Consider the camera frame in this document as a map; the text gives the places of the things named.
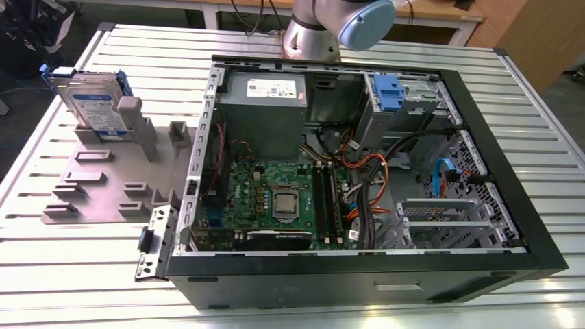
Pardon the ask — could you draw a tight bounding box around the wooden desk white frame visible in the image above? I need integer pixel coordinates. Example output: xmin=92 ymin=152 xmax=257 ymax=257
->
xmin=68 ymin=0 xmax=486 ymax=47

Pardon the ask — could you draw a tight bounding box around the black PC case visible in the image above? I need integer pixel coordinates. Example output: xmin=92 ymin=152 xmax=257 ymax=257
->
xmin=163 ymin=53 xmax=570 ymax=311

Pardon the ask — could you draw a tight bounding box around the brown wooden cabinet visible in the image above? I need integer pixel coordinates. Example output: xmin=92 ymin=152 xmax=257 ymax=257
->
xmin=474 ymin=0 xmax=585 ymax=92

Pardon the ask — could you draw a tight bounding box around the black cable bundle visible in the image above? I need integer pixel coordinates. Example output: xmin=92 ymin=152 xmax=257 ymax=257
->
xmin=358 ymin=128 xmax=461 ymax=249

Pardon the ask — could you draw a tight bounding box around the blue drive bay latch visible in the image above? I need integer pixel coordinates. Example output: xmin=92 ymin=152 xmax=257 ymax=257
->
xmin=371 ymin=73 xmax=407 ymax=112

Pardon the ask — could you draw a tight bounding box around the blue data wire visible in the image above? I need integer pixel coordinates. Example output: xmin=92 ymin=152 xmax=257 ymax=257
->
xmin=430 ymin=156 xmax=459 ymax=199

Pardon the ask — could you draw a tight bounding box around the hard disk blue carrier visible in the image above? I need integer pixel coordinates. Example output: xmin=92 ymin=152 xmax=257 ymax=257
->
xmin=38 ymin=64 xmax=134 ymax=141

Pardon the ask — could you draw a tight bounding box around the grey power supply unit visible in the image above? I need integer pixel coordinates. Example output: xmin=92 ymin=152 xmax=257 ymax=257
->
xmin=214 ymin=70 xmax=307 ymax=164

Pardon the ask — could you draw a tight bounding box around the orange wire bundle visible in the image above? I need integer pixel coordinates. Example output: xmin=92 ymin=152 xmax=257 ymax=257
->
xmin=341 ymin=153 xmax=394 ymax=226

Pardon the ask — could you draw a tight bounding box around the CPU socket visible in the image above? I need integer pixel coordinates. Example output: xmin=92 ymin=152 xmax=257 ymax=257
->
xmin=269 ymin=184 xmax=302 ymax=226

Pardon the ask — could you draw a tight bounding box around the pale floor cable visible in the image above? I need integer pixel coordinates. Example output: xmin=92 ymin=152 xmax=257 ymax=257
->
xmin=0 ymin=86 xmax=58 ymax=96

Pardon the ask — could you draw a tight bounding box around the metal drive cage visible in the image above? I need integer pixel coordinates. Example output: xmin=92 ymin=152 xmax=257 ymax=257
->
xmin=354 ymin=71 xmax=461 ymax=154

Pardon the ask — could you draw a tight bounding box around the grey parts rack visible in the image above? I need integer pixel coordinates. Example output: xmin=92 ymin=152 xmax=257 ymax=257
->
xmin=40 ymin=96 xmax=199 ymax=226

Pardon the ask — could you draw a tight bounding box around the silver CPU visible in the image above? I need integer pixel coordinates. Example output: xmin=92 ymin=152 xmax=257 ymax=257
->
xmin=273 ymin=191 xmax=298 ymax=212

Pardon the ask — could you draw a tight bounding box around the red orange power wire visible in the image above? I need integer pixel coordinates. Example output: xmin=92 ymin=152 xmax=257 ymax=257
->
xmin=455 ymin=168 xmax=493 ymax=188

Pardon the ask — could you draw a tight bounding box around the black blue port plug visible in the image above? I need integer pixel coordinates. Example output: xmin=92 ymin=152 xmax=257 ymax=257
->
xmin=138 ymin=226 xmax=155 ymax=253

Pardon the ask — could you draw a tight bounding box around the green motherboard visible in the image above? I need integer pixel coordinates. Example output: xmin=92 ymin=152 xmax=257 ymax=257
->
xmin=190 ymin=160 xmax=362 ymax=251

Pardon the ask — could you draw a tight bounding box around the red black twisted wire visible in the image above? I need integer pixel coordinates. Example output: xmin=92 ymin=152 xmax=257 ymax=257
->
xmin=214 ymin=121 xmax=257 ymax=193

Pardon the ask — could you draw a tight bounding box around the black graphics card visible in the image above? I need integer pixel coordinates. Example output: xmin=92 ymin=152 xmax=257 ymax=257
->
xmin=231 ymin=228 xmax=315 ymax=251

